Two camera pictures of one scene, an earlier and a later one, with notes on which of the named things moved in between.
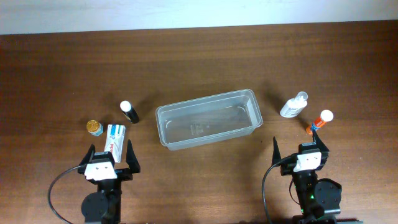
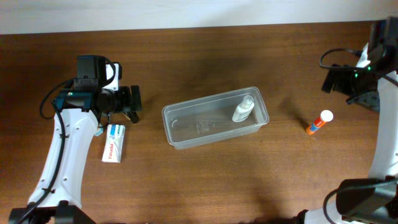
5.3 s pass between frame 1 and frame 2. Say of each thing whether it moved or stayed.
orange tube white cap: stayed
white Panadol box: stayed
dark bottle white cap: stayed
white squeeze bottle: moved
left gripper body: moved
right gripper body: moved
